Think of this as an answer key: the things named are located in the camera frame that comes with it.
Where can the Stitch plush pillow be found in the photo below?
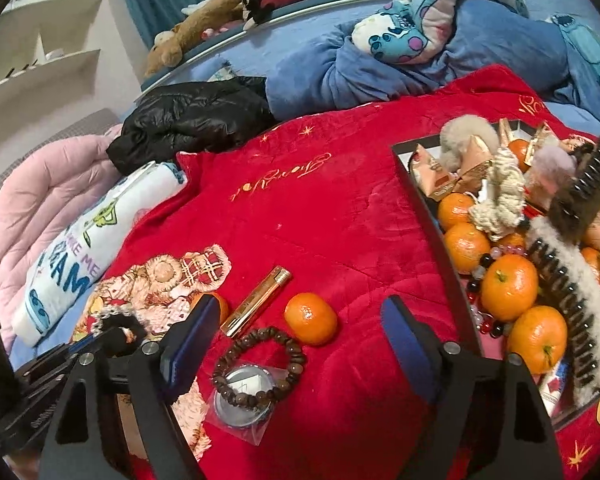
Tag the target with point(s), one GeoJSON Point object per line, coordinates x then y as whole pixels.
{"type": "Point", "coordinates": [412, 31]}

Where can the beige fluffy pompom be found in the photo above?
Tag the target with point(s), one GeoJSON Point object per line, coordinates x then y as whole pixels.
{"type": "Point", "coordinates": [455, 135]}

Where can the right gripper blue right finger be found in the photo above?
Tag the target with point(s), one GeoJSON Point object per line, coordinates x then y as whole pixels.
{"type": "Point", "coordinates": [415, 346]}

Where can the white printed pillow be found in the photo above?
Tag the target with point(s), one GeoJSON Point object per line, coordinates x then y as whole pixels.
{"type": "Point", "coordinates": [81, 253]}

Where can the black puffer jacket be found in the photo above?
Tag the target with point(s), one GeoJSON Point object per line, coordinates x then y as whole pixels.
{"type": "Point", "coordinates": [191, 117]}

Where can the dark brown fuzzy hair claw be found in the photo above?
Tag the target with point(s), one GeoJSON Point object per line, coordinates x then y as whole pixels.
{"type": "Point", "coordinates": [576, 204]}

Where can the blue fleece blanket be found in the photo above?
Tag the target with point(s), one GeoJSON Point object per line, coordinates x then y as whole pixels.
{"type": "Point", "coordinates": [329, 73]}

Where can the black storage tray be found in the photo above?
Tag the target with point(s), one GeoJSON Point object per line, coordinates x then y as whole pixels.
{"type": "Point", "coordinates": [565, 411]}

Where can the brown plush dog toy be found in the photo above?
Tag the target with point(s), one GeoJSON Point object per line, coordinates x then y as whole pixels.
{"type": "Point", "coordinates": [169, 52]}

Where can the red teddy bear blanket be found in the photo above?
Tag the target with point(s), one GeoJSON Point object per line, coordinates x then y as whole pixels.
{"type": "Point", "coordinates": [322, 196]}

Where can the pink quilt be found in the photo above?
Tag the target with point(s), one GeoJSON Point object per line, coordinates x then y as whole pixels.
{"type": "Point", "coordinates": [39, 199]}

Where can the mandarin orange in tray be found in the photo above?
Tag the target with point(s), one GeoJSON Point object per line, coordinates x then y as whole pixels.
{"type": "Point", "coordinates": [509, 287]}

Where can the white fuzzy hair claw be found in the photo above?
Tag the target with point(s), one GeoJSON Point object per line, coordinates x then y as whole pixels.
{"type": "Point", "coordinates": [570, 282]}

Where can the round compact mirror in bag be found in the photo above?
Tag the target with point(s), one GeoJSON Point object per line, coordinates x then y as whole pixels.
{"type": "Point", "coordinates": [247, 406]}

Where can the mandarin orange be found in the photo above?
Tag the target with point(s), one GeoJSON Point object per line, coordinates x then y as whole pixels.
{"type": "Point", "coordinates": [509, 287]}
{"type": "Point", "coordinates": [312, 320]}
{"type": "Point", "coordinates": [223, 307]}

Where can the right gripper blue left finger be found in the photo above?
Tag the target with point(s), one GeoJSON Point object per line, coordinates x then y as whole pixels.
{"type": "Point", "coordinates": [184, 347]}

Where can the white wall shelf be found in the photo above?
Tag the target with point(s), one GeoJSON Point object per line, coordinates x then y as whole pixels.
{"type": "Point", "coordinates": [43, 41]}

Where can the gold pyramid candy box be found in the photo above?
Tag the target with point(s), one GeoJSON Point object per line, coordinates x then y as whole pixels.
{"type": "Point", "coordinates": [475, 164]}

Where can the cream knitted scrunchie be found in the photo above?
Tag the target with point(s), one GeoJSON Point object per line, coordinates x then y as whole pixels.
{"type": "Point", "coordinates": [503, 208]}

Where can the gold lipstick tube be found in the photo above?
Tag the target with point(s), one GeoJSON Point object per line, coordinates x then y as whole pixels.
{"type": "Point", "coordinates": [250, 308]}

